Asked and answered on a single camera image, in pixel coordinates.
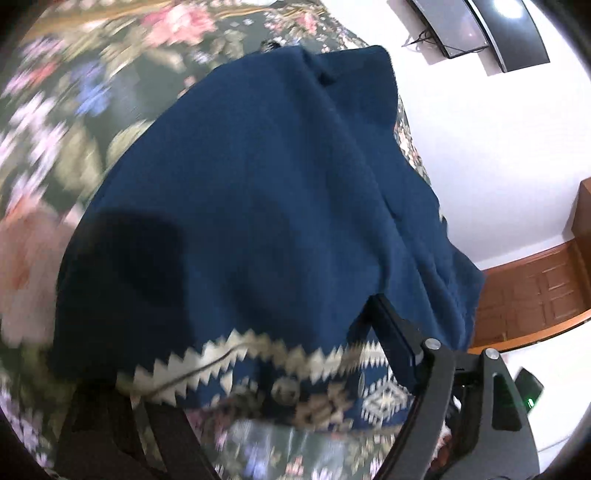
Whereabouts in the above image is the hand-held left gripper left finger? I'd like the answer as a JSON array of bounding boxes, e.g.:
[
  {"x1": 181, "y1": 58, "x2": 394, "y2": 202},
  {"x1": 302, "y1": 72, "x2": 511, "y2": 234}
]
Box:
[{"x1": 55, "y1": 383, "x2": 218, "y2": 480}]

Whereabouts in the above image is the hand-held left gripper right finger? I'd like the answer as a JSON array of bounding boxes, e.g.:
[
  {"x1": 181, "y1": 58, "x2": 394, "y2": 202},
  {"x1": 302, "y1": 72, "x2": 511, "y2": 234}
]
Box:
[{"x1": 348, "y1": 294, "x2": 539, "y2": 480}]

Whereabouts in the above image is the navy blue patterned sweater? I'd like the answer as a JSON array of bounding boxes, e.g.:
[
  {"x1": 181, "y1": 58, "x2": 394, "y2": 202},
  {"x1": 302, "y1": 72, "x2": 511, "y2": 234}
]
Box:
[{"x1": 48, "y1": 45, "x2": 485, "y2": 432}]

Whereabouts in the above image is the brown wooden panelled door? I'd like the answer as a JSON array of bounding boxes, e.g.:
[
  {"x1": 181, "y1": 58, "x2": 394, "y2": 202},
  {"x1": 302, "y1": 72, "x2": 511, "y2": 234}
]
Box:
[{"x1": 467, "y1": 239, "x2": 591, "y2": 355}]

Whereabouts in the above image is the black device with green light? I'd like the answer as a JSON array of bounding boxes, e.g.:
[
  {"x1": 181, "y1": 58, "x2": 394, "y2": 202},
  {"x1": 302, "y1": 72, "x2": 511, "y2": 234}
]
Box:
[{"x1": 514, "y1": 367, "x2": 546, "y2": 411}]

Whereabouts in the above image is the brown wooden cabinet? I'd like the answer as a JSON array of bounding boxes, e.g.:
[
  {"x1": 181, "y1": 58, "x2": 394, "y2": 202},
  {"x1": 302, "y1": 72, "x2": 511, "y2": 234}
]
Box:
[{"x1": 571, "y1": 176, "x2": 591, "y2": 237}]

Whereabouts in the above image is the small black monitor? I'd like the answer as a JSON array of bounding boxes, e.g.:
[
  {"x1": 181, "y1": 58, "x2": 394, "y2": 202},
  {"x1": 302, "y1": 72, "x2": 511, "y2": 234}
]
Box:
[{"x1": 410, "y1": 0, "x2": 490, "y2": 59}]

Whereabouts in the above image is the dark floral bedspread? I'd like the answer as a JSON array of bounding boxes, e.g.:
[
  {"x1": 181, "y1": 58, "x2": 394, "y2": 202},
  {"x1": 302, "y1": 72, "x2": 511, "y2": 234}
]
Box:
[{"x1": 0, "y1": 0, "x2": 444, "y2": 480}]

